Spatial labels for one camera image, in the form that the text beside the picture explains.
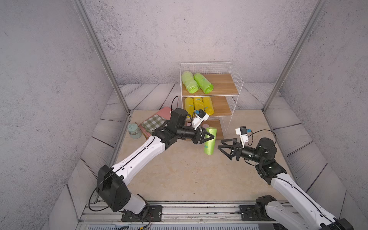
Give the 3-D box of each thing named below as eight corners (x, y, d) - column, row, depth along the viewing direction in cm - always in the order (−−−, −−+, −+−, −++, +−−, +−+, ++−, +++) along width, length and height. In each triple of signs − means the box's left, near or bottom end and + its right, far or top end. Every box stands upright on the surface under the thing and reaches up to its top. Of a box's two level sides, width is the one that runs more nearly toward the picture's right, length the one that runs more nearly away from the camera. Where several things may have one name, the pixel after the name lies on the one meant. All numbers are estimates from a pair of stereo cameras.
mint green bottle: (131, 139, 105) (126, 130, 97) (133, 132, 109) (128, 123, 101) (140, 139, 105) (136, 130, 97) (141, 132, 109) (138, 123, 101)
